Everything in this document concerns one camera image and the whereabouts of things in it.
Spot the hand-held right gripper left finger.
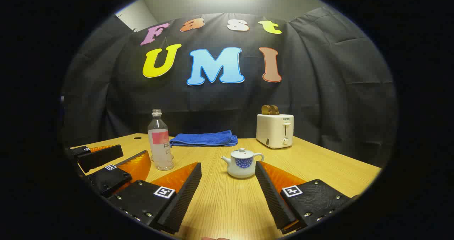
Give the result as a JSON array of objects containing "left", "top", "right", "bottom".
[{"left": 106, "top": 162, "right": 202, "bottom": 234}]

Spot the clear water bottle pink label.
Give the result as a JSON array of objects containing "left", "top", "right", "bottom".
[{"left": 148, "top": 109, "right": 174, "bottom": 171}]

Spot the cream white toaster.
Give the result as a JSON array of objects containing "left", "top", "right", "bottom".
[{"left": 256, "top": 113, "right": 294, "bottom": 149}]

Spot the blue folded towel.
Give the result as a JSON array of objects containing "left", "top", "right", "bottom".
[{"left": 170, "top": 130, "right": 238, "bottom": 147}]

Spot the white blue teacup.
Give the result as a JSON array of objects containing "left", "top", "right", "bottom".
[{"left": 222, "top": 148, "right": 265, "bottom": 179}]

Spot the black backdrop cloth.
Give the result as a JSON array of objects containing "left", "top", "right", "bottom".
[{"left": 60, "top": 6, "right": 397, "bottom": 169}]

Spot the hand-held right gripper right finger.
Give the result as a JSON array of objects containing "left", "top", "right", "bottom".
[{"left": 255, "top": 160, "right": 359, "bottom": 235}]

